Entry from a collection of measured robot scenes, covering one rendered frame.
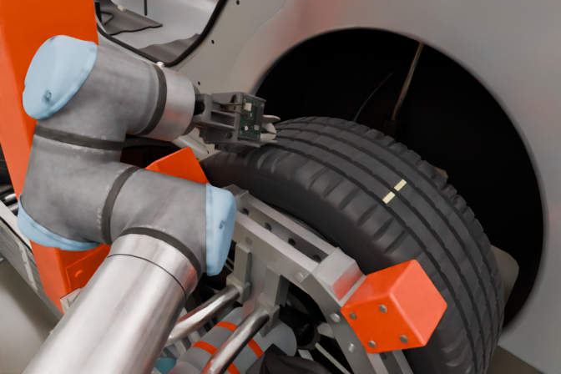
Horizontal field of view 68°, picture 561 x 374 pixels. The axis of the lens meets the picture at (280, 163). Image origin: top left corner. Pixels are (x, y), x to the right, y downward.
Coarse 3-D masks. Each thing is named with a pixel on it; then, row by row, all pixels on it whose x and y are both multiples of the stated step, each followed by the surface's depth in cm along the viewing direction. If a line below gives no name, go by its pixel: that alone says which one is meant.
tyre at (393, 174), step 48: (288, 144) 68; (336, 144) 68; (384, 144) 70; (288, 192) 61; (336, 192) 57; (384, 192) 60; (432, 192) 65; (336, 240) 59; (384, 240) 55; (432, 240) 59; (480, 240) 67; (480, 288) 62; (432, 336) 54; (480, 336) 60
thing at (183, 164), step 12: (168, 156) 68; (180, 156) 69; (192, 156) 71; (144, 168) 70; (156, 168) 67; (168, 168) 67; (180, 168) 69; (192, 168) 70; (192, 180) 70; (204, 180) 71
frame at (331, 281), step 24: (240, 192) 64; (240, 216) 59; (264, 216) 61; (240, 240) 59; (264, 240) 56; (288, 240) 59; (312, 240) 57; (288, 264) 54; (312, 264) 53; (336, 264) 54; (312, 288) 53; (336, 288) 51; (336, 312) 52; (192, 336) 93; (336, 336) 54; (360, 360) 52; (384, 360) 56
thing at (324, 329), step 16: (272, 208) 65; (304, 224) 62; (224, 272) 98; (208, 288) 93; (288, 288) 74; (240, 304) 100; (288, 304) 83; (304, 304) 73; (304, 320) 82; (320, 320) 72; (304, 336) 81; (320, 336) 74; (304, 352) 79; (320, 352) 98; (336, 352) 74; (336, 368) 93
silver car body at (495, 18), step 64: (128, 0) 250; (192, 0) 229; (256, 0) 99; (320, 0) 86; (384, 0) 77; (448, 0) 71; (512, 0) 65; (192, 64) 123; (256, 64) 103; (512, 64) 68
